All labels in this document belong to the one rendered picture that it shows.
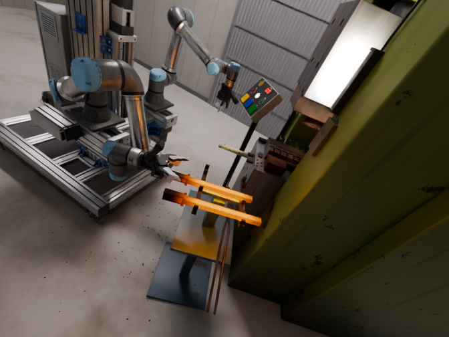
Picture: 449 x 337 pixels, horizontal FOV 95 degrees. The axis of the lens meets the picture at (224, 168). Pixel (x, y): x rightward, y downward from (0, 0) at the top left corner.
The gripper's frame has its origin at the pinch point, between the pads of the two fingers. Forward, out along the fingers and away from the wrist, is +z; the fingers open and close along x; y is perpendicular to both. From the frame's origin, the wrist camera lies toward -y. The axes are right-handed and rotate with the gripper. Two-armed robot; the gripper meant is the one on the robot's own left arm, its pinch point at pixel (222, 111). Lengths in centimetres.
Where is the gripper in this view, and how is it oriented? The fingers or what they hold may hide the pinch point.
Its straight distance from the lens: 170.9
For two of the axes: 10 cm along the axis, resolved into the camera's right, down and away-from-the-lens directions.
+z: -3.2, 7.3, 6.0
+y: -8.4, -5.2, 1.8
